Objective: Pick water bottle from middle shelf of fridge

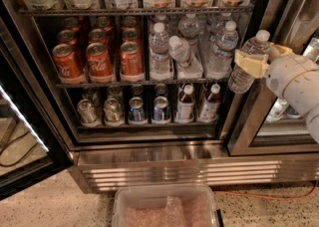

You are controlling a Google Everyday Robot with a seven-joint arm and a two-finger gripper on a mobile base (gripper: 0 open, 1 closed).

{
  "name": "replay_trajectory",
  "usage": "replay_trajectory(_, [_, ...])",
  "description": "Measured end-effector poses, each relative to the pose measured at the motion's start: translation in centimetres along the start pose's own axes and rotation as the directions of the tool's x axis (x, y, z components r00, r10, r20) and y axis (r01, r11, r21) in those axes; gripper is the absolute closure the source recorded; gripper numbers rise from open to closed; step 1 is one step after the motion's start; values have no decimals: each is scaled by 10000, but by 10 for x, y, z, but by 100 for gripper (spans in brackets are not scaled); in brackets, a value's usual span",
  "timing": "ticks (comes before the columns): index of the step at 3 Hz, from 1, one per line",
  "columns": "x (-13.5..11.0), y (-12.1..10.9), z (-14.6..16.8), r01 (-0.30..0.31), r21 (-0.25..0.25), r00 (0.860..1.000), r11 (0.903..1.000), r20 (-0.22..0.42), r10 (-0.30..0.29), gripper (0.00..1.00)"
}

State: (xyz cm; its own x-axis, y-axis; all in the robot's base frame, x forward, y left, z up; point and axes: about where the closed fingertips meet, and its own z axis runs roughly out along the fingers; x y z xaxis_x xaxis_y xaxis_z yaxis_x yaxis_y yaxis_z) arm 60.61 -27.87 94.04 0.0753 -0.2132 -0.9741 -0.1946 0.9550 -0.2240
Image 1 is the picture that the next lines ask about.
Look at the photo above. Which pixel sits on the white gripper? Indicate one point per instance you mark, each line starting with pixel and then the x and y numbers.
pixel 286 73

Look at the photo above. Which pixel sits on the water bottle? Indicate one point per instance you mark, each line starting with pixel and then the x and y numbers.
pixel 188 27
pixel 222 49
pixel 250 61
pixel 160 18
pixel 187 65
pixel 159 56

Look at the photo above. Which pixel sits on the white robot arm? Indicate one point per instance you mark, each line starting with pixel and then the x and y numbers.
pixel 310 112

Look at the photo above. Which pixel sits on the closed right glass fridge door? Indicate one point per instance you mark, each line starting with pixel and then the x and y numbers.
pixel 291 23

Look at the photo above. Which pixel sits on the right brown tea bottle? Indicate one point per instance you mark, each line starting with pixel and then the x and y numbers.
pixel 210 104

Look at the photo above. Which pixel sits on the brown tea bottle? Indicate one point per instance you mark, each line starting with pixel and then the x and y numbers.
pixel 210 104
pixel 185 104

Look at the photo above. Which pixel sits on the left brown tea bottle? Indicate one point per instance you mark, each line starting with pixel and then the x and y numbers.
pixel 185 104

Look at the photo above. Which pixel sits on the stainless steel display fridge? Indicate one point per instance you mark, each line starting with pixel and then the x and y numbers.
pixel 107 156

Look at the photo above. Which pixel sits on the open glass fridge door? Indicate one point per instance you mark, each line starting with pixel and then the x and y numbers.
pixel 30 148

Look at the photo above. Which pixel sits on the white can behind right door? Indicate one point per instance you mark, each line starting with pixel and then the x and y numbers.
pixel 277 111

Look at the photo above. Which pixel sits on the pepsi can behind right door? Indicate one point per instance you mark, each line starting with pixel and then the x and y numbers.
pixel 292 113

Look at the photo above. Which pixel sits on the front right blue pepsi can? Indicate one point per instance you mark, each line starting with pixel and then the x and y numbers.
pixel 161 109

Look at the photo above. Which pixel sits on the blue pepsi can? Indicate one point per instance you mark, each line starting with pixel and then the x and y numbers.
pixel 137 110
pixel 161 109

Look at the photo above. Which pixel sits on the front right coca-cola can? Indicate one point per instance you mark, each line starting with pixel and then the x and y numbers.
pixel 131 59

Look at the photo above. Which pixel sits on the coca-cola can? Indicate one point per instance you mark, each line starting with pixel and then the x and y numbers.
pixel 131 59
pixel 99 60
pixel 67 62

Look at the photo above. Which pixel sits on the second row right cola can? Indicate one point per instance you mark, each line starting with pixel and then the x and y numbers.
pixel 131 35

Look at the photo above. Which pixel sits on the second row cola can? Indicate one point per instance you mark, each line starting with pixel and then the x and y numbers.
pixel 131 35
pixel 67 37
pixel 98 36

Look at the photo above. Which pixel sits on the front left blue pepsi can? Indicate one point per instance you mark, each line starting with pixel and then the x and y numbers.
pixel 137 110

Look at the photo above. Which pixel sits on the silver can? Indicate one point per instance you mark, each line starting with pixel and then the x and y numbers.
pixel 112 110
pixel 87 111

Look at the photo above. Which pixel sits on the front middle coca-cola can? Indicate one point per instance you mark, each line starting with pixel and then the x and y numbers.
pixel 99 60

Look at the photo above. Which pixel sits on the second row middle cola can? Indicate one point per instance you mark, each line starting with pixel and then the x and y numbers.
pixel 98 36

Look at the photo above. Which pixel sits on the front left silver can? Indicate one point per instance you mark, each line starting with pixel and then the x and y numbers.
pixel 87 111

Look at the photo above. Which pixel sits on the clear plastic storage bin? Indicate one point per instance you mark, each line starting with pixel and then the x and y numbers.
pixel 175 205

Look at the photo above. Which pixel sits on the front left coca-cola can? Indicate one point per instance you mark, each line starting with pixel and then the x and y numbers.
pixel 67 62

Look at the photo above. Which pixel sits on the second row left cola can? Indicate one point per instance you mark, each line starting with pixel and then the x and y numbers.
pixel 67 37

